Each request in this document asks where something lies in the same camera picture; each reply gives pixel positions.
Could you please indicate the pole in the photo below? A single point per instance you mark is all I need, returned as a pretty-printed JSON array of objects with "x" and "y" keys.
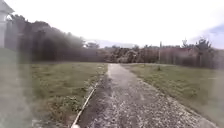
[{"x": 160, "y": 53}]

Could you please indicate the row of trees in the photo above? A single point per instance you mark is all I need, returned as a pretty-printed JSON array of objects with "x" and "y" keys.
[{"x": 66, "y": 50}]

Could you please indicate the white building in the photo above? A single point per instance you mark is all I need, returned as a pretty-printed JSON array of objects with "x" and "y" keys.
[{"x": 4, "y": 26}]

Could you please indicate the grey gravel path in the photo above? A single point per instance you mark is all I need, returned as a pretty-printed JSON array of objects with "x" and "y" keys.
[{"x": 133, "y": 103}]

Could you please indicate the thin pale pipe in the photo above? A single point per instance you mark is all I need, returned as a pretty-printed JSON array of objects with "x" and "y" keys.
[{"x": 86, "y": 102}]

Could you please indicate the robot's own part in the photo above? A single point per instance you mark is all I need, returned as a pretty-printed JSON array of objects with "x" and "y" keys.
[{"x": 75, "y": 126}]

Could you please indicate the grass field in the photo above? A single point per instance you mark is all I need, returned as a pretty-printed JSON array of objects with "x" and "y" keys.
[
  {"x": 56, "y": 86},
  {"x": 180, "y": 80}
]

